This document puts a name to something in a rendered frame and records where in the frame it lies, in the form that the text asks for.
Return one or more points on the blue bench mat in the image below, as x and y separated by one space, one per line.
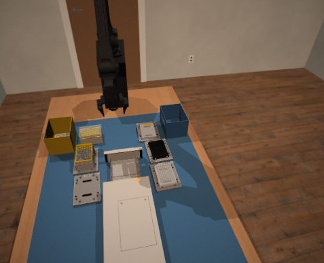
192 223

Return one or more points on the white rectangular plate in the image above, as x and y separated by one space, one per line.
147 130

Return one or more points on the dark blue open bin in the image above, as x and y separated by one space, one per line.
174 121

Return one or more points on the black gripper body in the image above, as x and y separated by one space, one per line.
121 102

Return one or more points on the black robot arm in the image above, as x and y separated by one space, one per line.
107 69

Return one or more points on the white multiwell plate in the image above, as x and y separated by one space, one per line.
165 174

